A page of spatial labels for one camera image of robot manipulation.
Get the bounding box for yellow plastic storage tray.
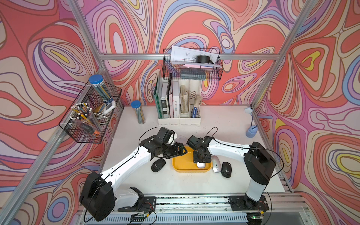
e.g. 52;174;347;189
172;146;212;173

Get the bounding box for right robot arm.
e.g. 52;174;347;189
187;136;277;210

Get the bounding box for silver mouse beside tray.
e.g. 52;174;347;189
211;155;222;173

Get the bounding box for black wire basket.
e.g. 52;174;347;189
162;47;224;81
59;83;122;143

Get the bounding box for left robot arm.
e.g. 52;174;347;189
79;127;188;221

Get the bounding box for green book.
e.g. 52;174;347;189
154;75;163;119

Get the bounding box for clear pen cup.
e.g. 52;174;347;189
70;103;101;135

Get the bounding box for black tape roll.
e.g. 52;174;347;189
196;55;213;64

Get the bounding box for white file organizer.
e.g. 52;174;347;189
158;78;202;126

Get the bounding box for white paper sheets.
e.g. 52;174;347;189
170;46;222;68

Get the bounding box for black mouse front left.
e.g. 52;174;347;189
151;158;166;173

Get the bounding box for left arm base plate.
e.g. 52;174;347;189
117;196;157;212

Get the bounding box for black mouse front right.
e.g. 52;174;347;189
221;162;232;178

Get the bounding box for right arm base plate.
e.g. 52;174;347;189
228;195;270;212

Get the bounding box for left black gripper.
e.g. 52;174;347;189
160;142;188;159

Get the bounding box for small blue desk lamp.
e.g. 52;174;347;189
245;106;258;138

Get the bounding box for silver mouse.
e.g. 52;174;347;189
196;162;206;169
211;155;222;173

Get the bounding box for blue lid tube in basket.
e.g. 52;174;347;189
89;74;113;105

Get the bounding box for blue lid pencil tube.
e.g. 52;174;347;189
131;100;145;124

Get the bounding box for black wire basket back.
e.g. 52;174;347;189
162;47;224;81

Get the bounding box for black mouse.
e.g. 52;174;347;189
151;158;166;173
221;162;232;178

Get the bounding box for white book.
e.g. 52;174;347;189
172;81;180;118

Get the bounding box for black wire basket left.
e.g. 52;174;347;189
59;83;122;143

